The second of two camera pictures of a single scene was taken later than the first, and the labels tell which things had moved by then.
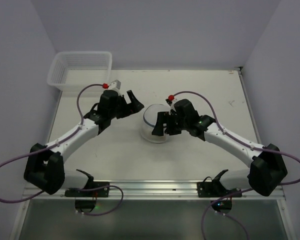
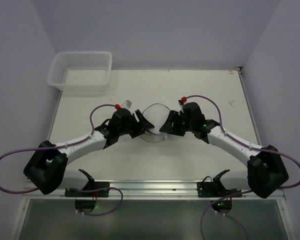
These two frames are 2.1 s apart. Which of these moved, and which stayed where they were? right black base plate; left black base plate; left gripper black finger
Moved: left gripper black finger
Stayed: right black base plate; left black base plate
